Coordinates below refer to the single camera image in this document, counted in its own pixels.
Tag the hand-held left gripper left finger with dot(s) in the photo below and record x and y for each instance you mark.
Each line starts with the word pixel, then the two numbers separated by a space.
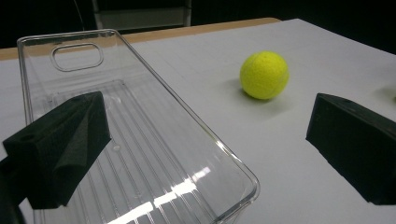
pixel 46 155

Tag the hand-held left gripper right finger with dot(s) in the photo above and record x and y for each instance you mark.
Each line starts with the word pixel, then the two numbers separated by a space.
pixel 358 149

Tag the clear plastic container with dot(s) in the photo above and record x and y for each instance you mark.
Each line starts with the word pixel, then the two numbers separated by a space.
pixel 155 140

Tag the yellow tennis ball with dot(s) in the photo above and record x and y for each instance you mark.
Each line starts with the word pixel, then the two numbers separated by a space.
pixel 264 75

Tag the white table cover sheet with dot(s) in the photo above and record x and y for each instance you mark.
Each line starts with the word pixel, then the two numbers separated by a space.
pixel 280 174

